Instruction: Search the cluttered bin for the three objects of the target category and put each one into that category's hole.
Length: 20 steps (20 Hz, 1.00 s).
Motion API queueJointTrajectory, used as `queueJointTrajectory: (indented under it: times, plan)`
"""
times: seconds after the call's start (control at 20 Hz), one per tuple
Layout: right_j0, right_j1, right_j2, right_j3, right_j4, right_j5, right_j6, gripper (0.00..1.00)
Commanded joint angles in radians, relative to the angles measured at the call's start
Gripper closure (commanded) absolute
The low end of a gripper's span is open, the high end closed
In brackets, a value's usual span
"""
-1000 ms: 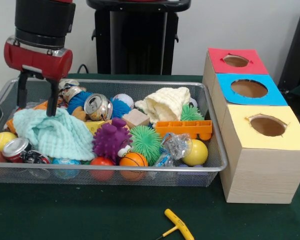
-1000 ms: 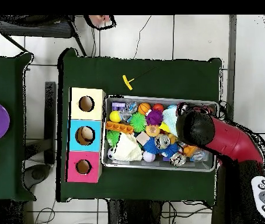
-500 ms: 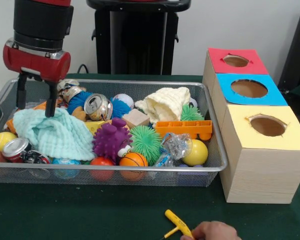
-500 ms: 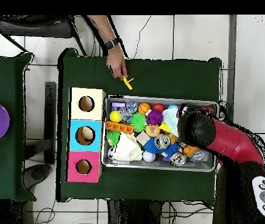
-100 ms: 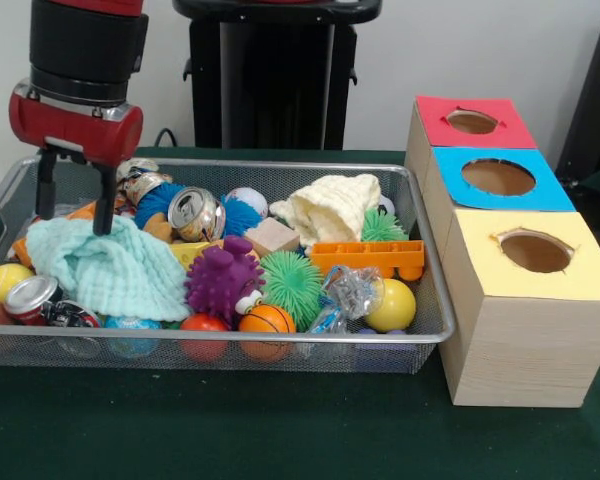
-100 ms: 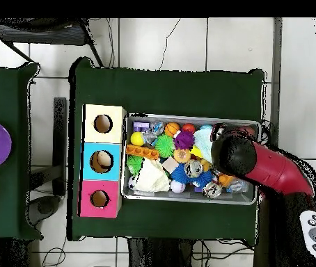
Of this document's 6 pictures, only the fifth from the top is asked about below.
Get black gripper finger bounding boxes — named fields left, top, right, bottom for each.
left=34, top=142, right=59, bottom=221
left=92, top=162, right=117, bottom=237

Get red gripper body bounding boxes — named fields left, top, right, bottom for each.
left=8, top=79, right=145, bottom=169

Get mint green cloth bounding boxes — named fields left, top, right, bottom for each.
left=25, top=215, right=191, bottom=322

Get silver mesh bin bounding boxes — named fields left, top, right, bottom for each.
left=0, top=154, right=456, bottom=374

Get wooden box three holes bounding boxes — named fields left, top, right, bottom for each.
left=404, top=95, right=600, bottom=409

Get silver printed drink can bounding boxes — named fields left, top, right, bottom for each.
left=167, top=186, right=227, bottom=244

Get red soda can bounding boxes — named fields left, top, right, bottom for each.
left=3, top=274, right=64, bottom=326

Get purple spiky monster toy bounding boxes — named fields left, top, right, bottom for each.
left=183, top=234, right=267, bottom=329

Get orange toy basketball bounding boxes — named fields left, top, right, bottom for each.
left=238, top=303, right=297, bottom=364

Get green spiky rubber ball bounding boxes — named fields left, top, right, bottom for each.
left=257, top=249, right=326, bottom=334

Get cream knitted cloth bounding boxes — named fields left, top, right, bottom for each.
left=268, top=173, right=383, bottom=249

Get orange wheeled toy brick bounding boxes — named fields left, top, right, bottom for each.
left=309, top=239, right=426, bottom=281

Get plain yellow ball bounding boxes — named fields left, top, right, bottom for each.
left=363, top=278, right=418, bottom=333

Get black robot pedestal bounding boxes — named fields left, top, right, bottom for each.
left=172, top=0, right=384, bottom=151

